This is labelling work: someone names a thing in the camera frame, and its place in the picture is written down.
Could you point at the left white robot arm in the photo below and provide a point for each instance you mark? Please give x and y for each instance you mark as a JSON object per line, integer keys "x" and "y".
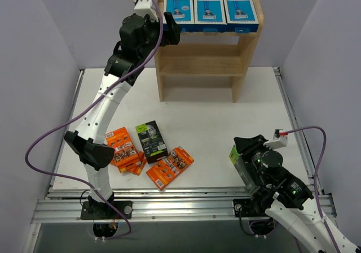
{"x": 87, "y": 140}

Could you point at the orange razor pack left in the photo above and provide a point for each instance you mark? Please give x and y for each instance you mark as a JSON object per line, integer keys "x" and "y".
{"x": 141, "y": 163}

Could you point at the white Harry's razor blister pack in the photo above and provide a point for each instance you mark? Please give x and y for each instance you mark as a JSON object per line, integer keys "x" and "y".
{"x": 182, "y": 12}

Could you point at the orange razor pack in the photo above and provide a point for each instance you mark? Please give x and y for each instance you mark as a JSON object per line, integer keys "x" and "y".
{"x": 125, "y": 156}
{"x": 169, "y": 168}
{"x": 141, "y": 163}

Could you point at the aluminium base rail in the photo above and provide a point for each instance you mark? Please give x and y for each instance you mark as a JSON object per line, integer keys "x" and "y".
{"x": 202, "y": 204}

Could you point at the orange razor pack front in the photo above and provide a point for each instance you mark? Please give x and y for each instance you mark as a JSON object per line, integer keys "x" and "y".
{"x": 169, "y": 168}

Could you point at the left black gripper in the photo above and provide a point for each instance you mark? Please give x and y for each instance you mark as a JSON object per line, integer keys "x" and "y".
{"x": 162, "y": 31}

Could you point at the orange razor pack top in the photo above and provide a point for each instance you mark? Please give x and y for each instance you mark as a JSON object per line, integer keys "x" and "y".
{"x": 125, "y": 156}

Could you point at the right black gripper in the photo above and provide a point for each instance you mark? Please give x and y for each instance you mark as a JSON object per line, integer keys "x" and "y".
{"x": 249, "y": 152}

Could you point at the black green Gillette box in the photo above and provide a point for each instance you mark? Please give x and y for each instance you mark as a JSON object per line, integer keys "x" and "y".
{"x": 152, "y": 142}
{"x": 244, "y": 170}

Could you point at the blue Harry's razor box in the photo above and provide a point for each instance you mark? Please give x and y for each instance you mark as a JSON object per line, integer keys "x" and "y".
{"x": 241, "y": 16}
{"x": 209, "y": 16}

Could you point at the wooden three-tier shelf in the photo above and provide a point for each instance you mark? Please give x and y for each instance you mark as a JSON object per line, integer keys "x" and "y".
{"x": 210, "y": 59}

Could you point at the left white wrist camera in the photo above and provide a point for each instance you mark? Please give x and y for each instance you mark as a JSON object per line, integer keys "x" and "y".
{"x": 145, "y": 7}

